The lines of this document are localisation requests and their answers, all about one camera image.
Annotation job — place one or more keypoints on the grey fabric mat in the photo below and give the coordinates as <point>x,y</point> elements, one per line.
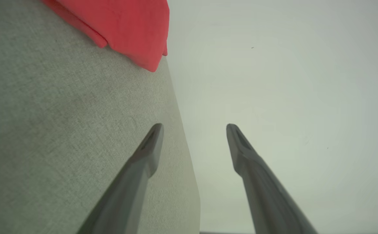
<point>62,130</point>

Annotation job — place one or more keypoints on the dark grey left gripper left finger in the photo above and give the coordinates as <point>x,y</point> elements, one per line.
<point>127,195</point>

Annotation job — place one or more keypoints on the red and white jersey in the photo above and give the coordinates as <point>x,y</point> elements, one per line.
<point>130,26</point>

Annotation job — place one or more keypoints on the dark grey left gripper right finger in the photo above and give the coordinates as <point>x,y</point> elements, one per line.
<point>263,195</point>

